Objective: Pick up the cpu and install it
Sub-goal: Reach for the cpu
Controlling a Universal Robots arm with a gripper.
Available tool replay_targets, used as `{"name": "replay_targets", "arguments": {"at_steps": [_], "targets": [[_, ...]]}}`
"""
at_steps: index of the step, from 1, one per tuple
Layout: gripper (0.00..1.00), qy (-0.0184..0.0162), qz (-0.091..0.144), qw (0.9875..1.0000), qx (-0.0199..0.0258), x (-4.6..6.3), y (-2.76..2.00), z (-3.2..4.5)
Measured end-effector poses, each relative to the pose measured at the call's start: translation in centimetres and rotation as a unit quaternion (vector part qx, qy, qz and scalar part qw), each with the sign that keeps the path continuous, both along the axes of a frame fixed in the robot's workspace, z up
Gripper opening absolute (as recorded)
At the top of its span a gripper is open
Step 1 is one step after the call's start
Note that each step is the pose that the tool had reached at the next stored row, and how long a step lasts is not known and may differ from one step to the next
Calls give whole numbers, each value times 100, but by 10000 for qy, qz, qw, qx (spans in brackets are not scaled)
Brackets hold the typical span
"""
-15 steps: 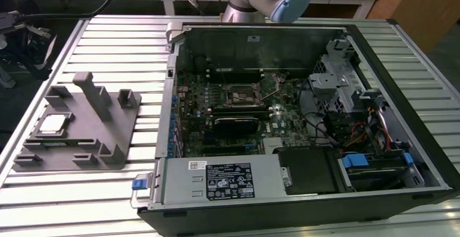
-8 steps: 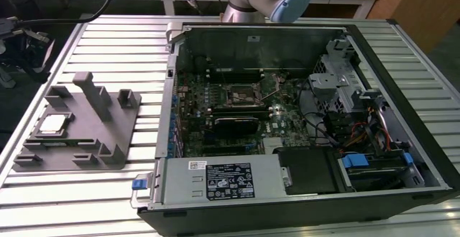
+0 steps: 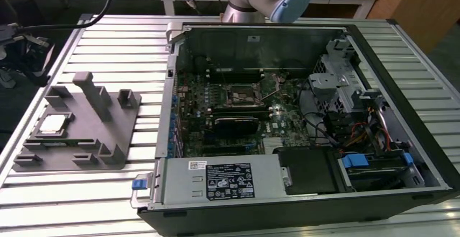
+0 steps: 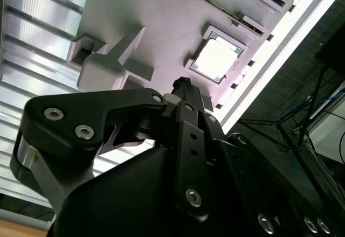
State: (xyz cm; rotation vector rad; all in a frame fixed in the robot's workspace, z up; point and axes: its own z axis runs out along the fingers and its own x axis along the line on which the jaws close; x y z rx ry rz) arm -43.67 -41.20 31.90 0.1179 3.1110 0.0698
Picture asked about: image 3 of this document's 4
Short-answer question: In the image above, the silver green-edged CPU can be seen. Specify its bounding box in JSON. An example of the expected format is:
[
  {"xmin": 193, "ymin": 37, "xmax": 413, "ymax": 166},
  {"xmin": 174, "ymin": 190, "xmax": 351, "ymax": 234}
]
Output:
[{"xmin": 38, "ymin": 114, "xmax": 69, "ymax": 134}]

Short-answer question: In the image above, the metal socket cover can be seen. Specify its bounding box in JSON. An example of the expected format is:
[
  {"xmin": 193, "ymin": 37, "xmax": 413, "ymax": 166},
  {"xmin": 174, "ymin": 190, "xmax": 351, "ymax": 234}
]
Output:
[{"xmin": 253, "ymin": 73, "xmax": 287, "ymax": 100}]

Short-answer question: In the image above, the CPU socket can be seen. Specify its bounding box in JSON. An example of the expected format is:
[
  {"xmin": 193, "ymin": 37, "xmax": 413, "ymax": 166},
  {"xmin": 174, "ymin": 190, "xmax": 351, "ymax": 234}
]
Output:
[{"xmin": 222, "ymin": 83, "xmax": 265, "ymax": 107}]

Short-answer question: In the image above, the grey parts rack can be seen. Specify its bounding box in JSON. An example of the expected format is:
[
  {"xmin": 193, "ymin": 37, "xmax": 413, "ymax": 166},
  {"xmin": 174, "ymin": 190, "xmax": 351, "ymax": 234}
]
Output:
[{"xmin": 13, "ymin": 71, "xmax": 143, "ymax": 172}]

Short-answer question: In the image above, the grey power supply unit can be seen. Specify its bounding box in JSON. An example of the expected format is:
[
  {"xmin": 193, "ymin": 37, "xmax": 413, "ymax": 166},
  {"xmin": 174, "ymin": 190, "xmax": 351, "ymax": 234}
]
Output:
[{"xmin": 157, "ymin": 155, "xmax": 291, "ymax": 211}]

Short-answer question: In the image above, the black graphics card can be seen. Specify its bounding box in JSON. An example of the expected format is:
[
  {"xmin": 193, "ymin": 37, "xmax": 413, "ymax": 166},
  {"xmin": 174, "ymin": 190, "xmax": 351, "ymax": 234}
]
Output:
[{"xmin": 213, "ymin": 116, "xmax": 259, "ymax": 138}]

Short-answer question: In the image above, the black power supply label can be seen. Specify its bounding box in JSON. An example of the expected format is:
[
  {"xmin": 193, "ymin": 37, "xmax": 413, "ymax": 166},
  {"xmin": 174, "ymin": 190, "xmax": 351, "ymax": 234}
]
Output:
[{"xmin": 203, "ymin": 162, "xmax": 253, "ymax": 201}]

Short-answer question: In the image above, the silver chipset heatsink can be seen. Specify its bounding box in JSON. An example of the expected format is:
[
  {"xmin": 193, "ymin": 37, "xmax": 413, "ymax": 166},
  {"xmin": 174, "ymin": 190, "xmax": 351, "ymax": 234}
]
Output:
[{"xmin": 262, "ymin": 137, "xmax": 283, "ymax": 155}]

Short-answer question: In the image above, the green motherboard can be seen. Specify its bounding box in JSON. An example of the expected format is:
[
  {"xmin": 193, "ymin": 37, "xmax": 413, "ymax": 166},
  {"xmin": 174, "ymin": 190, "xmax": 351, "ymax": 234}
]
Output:
[{"xmin": 174, "ymin": 69, "xmax": 315, "ymax": 159}]

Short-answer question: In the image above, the metal disk bay cage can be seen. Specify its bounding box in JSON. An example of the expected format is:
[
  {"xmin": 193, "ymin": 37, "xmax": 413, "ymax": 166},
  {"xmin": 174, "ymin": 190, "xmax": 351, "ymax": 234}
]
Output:
[{"xmin": 307, "ymin": 53, "xmax": 363, "ymax": 114}]

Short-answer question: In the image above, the black plastic shroud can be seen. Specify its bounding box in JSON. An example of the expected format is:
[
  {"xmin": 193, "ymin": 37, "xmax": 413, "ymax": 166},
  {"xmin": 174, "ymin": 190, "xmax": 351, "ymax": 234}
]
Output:
[{"xmin": 278, "ymin": 147, "xmax": 341, "ymax": 196}]

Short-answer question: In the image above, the blue disk carrier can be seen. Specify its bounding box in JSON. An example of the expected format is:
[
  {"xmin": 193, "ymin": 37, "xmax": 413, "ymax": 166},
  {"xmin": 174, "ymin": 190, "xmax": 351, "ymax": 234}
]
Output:
[{"xmin": 341, "ymin": 152, "xmax": 370, "ymax": 169}]

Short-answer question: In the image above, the black PC case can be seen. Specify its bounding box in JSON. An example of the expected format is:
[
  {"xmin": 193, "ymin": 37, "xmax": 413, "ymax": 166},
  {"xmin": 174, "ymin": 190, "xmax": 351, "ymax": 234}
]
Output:
[{"xmin": 135, "ymin": 17, "xmax": 460, "ymax": 237}]

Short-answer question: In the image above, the wooden cabinet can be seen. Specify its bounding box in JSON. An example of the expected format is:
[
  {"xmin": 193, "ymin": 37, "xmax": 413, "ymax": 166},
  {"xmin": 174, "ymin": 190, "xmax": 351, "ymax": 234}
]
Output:
[{"xmin": 389, "ymin": 0, "xmax": 460, "ymax": 56}]

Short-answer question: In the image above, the red wire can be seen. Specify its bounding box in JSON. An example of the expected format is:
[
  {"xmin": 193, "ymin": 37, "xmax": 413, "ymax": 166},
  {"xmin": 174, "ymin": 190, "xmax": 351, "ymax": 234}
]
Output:
[{"xmin": 353, "ymin": 122, "xmax": 391, "ymax": 152}]

